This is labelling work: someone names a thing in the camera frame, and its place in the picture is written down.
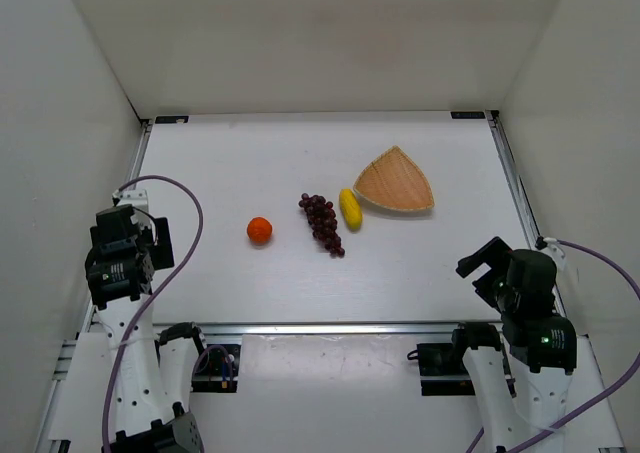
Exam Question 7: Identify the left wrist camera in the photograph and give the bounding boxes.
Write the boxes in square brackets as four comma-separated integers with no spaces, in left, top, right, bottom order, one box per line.
[112,188,149,215]

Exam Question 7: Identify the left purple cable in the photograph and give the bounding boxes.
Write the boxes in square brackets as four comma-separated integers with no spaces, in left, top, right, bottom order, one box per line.
[101,174,205,453]

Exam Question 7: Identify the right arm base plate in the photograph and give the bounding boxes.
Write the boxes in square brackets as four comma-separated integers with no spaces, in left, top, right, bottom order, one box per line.
[406,343,475,397]

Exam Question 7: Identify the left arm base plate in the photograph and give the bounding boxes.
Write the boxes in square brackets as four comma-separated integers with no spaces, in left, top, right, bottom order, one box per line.
[191,344,241,394]

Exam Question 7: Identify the dark red fake grapes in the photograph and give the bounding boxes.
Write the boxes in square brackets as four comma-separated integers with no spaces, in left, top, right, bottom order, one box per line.
[298,193,345,258]

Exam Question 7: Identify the orange fake fruit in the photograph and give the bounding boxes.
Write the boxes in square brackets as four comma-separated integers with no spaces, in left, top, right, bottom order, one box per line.
[246,217,273,245]

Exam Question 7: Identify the yellow fake lemon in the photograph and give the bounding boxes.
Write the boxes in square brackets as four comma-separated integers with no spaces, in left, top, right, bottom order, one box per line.
[339,189,363,231]

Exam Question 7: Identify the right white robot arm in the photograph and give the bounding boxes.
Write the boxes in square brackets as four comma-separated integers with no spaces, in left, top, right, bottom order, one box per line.
[407,237,577,452]

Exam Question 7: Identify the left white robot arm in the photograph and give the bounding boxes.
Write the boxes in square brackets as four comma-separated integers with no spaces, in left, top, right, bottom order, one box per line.
[85,204,205,452]

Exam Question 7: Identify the woven bamboo fruit bowl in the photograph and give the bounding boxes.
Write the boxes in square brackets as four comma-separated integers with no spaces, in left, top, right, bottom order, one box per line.
[353,145,435,213]

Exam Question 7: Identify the front aluminium rail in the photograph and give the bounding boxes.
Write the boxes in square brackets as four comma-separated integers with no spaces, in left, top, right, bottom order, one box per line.
[87,320,571,339]

